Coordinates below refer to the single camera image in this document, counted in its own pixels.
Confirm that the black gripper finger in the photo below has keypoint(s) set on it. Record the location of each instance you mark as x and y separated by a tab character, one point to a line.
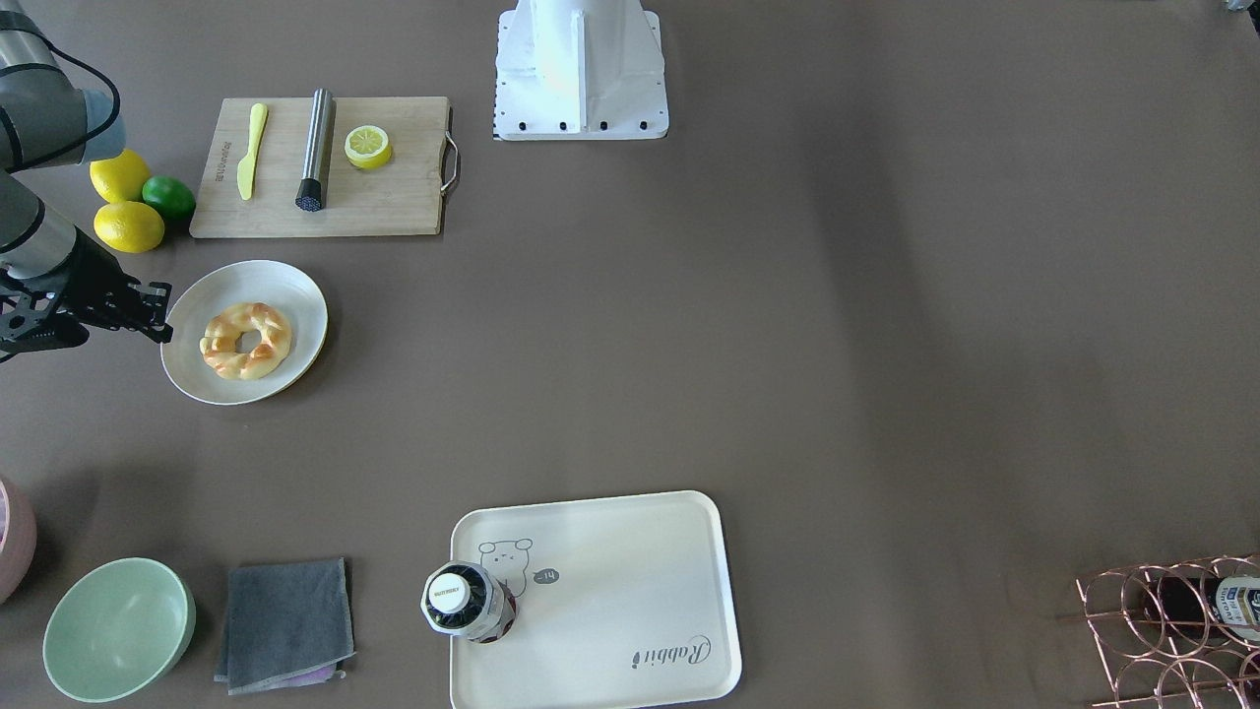
152	325
152	295

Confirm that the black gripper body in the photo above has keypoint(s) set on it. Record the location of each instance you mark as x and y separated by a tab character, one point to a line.
87	277

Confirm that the glazed ring donut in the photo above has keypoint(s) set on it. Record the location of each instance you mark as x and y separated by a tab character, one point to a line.
247	341

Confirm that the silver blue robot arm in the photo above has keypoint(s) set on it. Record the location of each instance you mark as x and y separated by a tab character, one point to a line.
45	121

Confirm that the dark juice bottle on tray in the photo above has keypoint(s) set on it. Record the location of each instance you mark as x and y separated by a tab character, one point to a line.
467	602

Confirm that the cream rectangular tray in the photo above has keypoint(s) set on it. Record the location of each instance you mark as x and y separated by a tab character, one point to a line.
622	602

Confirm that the yellow lemon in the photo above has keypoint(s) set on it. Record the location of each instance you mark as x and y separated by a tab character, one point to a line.
130	227
121	178

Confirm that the green lime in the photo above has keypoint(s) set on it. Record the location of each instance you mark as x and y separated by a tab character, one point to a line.
170	197

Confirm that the white round plate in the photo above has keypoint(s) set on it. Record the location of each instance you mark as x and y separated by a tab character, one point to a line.
280	285

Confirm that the wooden cutting board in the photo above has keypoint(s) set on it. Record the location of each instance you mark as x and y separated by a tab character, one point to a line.
405	197

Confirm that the grey metal cylinder tool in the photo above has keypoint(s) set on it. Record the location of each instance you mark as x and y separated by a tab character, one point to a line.
312	188

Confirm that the yellow plastic knife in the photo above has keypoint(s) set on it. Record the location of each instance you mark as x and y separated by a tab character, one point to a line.
246	169

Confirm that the pink bowl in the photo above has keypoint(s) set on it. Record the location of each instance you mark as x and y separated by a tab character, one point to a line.
19	537

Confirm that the half lemon slice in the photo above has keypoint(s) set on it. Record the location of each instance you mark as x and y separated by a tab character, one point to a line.
367	147

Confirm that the green bowl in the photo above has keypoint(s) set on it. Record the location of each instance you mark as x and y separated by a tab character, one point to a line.
117	630

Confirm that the grey folded cloth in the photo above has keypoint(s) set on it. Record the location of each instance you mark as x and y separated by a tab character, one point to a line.
285	625

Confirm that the bottle in rack upper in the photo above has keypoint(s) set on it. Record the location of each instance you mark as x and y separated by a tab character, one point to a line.
1207	607

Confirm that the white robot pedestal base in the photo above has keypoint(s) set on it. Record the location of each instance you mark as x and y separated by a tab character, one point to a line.
579	71

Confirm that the rose gold wire bottle rack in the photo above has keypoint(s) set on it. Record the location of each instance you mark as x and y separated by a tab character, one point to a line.
1143	665

